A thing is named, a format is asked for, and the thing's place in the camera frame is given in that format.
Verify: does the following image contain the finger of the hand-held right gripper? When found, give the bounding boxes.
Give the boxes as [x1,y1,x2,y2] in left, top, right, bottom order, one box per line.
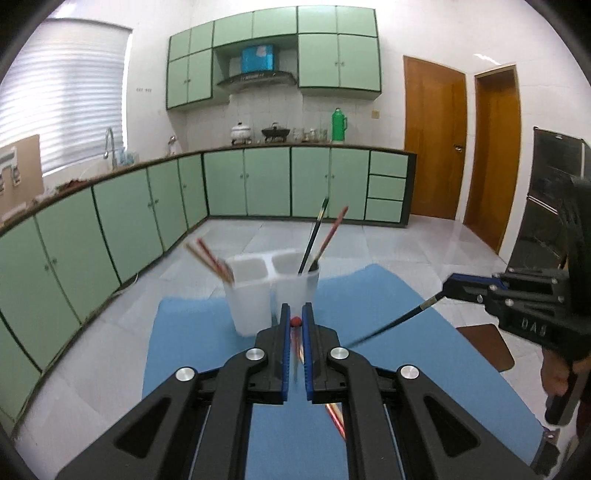
[449,272,502,284]
[442,279,498,305]

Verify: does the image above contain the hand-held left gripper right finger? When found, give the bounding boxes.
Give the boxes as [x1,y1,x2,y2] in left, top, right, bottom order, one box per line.
[301,302,541,480]

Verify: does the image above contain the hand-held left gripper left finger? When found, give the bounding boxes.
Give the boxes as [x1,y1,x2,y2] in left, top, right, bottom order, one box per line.
[55,302,293,480]

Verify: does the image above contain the white two-compartment utensil holder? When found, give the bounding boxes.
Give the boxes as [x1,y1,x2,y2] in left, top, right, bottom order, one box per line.
[223,249,321,337]

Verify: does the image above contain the person's right hand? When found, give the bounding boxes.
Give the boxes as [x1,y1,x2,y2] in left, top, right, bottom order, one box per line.
[541,347,591,397]

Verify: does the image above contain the brown wooden stool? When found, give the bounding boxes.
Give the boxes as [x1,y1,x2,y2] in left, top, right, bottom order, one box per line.
[455,323,514,374]

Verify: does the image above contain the blue table mat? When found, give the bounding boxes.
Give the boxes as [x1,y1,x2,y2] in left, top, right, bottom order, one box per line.
[141,264,544,480]

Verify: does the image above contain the black glass cabinet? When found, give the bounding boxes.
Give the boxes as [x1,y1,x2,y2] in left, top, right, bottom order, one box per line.
[505,127,591,278]

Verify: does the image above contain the plain wooden door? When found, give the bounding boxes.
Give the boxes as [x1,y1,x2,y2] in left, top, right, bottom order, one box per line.
[463,65,522,254]

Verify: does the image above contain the green thermos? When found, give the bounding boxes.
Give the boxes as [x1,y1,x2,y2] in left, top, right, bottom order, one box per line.
[331,107,348,142]

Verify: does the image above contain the green base cabinets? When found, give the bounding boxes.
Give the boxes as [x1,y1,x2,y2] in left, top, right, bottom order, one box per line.
[0,144,419,425]

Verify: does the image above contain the black wok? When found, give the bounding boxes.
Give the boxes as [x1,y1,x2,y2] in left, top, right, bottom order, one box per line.
[261,122,291,143]

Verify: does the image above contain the crumpled cloth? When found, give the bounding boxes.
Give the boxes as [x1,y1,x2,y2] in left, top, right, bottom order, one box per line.
[55,178,93,193]

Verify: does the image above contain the black range hood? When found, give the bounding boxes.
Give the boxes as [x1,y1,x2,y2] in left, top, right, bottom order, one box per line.
[216,70,297,88]

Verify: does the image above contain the blue box on hood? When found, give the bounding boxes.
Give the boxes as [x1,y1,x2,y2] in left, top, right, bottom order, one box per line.
[241,45,278,73]

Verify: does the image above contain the brown cardboard board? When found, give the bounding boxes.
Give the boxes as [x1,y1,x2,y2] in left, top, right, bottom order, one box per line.
[0,135,45,221]

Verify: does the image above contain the white device on board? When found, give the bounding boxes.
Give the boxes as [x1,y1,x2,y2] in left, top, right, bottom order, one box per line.
[0,152,22,195]

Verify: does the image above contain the white window blind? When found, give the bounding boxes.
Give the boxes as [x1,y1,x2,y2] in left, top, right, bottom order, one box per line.
[0,17,134,175]

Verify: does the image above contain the wooden door with handle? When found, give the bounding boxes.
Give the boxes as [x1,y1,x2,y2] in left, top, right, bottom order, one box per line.
[403,55,468,221]

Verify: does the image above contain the green wall cabinets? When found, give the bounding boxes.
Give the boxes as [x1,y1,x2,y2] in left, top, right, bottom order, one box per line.
[165,6,383,110]

